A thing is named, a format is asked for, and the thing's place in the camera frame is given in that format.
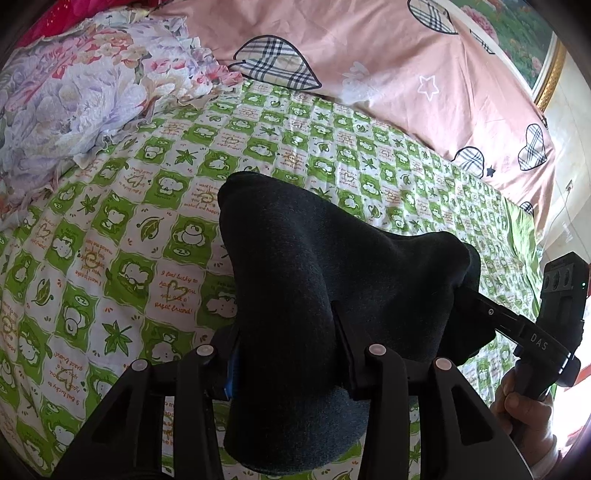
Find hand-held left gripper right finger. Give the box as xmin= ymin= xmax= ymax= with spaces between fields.
xmin=332 ymin=307 xmax=527 ymax=480

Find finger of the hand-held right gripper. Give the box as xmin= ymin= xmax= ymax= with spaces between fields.
xmin=455 ymin=286 xmax=532 ymax=344

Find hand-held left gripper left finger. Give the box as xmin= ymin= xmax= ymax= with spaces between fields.
xmin=51 ymin=330 xmax=241 ymax=480

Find dark pants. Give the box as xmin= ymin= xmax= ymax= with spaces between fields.
xmin=217 ymin=171 xmax=502 ymax=476

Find pink quilt with plaid hearts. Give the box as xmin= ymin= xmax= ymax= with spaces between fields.
xmin=159 ymin=0 xmax=557 ymax=227

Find gold framed flower picture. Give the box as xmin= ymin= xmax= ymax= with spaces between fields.
xmin=455 ymin=0 xmax=568 ymax=114

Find person's right forearm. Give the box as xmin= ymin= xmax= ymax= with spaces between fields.
xmin=531 ymin=438 xmax=580 ymax=480

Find floral ruffled blanket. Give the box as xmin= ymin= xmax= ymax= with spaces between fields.
xmin=0 ymin=9 xmax=245 ymax=232

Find person's right hand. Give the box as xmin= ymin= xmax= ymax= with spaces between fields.
xmin=489 ymin=367 xmax=561 ymax=462

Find green checked bed sheet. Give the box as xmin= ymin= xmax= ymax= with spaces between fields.
xmin=0 ymin=78 xmax=546 ymax=480

